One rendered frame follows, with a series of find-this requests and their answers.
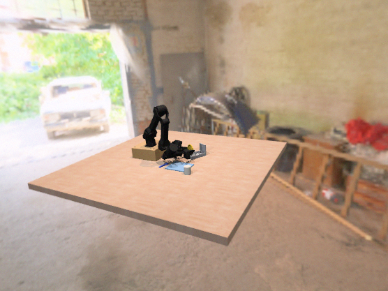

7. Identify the grey cylinder with white top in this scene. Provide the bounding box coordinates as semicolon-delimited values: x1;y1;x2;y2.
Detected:
184;165;191;175

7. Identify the grey dish rack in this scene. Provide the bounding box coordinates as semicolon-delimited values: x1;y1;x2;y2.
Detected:
190;143;207;160

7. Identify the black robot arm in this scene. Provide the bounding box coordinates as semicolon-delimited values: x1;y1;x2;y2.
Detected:
143;105;182;160

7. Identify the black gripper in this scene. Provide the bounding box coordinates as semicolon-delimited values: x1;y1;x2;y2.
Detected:
174;147;195;160

